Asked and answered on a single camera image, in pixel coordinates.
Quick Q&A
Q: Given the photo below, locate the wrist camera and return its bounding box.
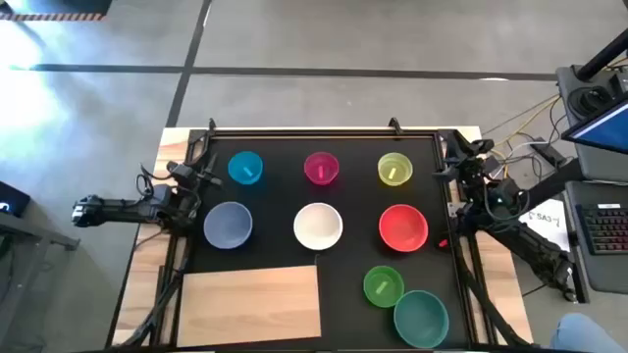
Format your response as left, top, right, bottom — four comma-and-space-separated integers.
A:
471, 138, 497, 156
168, 162, 195, 180

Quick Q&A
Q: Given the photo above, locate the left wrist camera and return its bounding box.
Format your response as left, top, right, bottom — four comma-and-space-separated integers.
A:
168, 162, 195, 180

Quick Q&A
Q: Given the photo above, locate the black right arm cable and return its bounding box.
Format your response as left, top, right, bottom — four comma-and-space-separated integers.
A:
483, 179, 532, 223

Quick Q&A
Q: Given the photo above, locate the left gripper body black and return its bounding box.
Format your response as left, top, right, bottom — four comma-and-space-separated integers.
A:
171, 166, 205, 195

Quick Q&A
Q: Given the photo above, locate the person's leg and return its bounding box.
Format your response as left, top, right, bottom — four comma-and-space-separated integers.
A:
549, 312, 628, 353

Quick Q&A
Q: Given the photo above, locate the small green translucent bowl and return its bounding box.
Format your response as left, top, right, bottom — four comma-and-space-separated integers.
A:
362, 265, 406, 309

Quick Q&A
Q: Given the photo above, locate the grey side table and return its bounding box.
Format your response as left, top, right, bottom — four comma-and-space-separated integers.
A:
0, 210, 81, 347

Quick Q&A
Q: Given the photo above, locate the small yellow translucent bowl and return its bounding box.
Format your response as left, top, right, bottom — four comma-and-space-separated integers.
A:
377, 151, 414, 187

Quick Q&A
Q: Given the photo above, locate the small blue translucent bowl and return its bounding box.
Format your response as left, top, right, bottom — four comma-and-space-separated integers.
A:
227, 150, 265, 186

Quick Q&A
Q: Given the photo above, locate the black power strip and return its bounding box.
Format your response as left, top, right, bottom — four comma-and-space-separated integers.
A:
530, 137, 561, 167

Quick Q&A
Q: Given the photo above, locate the black stand beam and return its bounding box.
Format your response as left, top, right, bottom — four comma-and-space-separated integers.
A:
518, 156, 586, 213

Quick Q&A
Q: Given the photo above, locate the black aluminium table frame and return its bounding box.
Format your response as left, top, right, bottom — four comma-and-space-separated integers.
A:
111, 117, 537, 353

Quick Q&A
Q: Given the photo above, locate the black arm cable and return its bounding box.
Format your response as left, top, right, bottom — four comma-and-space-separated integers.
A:
134, 163, 161, 198
483, 179, 532, 223

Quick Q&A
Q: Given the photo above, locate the wooden shelf with black legs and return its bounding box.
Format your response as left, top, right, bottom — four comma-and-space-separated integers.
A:
176, 253, 323, 348

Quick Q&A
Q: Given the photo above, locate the black keyboard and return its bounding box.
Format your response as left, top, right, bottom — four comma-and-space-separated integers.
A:
575, 201, 628, 256

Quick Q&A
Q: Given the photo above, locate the small pink translucent bowl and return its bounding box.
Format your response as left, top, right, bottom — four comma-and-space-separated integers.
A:
303, 151, 340, 186

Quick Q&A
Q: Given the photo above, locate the large red bowl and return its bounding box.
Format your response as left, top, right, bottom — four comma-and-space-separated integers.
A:
378, 203, 430, 253

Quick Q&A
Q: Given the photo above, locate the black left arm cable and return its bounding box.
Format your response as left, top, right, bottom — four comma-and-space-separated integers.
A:
134, 163, 161, 198

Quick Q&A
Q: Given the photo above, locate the large teal bowl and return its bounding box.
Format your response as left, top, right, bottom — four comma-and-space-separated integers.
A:
392, 289, 450, 349

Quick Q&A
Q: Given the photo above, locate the black round device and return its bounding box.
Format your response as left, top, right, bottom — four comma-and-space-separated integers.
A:
568, 84, 613, 117

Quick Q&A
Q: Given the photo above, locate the white paper sheet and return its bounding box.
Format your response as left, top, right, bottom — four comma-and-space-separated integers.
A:
518, 197, 571, 252

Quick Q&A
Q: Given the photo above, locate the large white bowl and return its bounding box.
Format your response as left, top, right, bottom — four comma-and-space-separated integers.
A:
292, 202, 344, 252

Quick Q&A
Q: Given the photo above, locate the yellow cable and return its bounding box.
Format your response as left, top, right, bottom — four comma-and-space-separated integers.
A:
483, 94, 561, 148

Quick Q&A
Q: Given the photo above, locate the laptop computer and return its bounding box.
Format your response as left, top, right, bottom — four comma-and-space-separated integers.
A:
555, 63, 628, 296

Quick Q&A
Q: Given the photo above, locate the black table mat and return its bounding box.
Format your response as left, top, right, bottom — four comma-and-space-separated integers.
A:
187, 135, 471, 350

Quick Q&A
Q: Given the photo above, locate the large blue-grey bowl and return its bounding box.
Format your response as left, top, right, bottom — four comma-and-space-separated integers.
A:
202, 201, 254, 250

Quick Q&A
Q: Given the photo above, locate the laptop with blue screen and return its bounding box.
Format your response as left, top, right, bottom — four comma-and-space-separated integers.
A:
561, 99, 628, 156

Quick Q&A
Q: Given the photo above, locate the black box device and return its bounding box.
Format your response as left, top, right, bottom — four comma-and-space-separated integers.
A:
0, 179, 31, 218

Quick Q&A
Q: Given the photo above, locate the black pole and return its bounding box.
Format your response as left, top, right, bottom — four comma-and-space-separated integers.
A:
575, 27, 628, 82

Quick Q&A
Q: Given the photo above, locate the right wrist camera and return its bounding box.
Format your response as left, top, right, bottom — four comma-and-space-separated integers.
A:
471, 138, 497, 156

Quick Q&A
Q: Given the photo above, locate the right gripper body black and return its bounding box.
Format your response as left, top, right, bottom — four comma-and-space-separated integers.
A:
458, 149, 497, 186

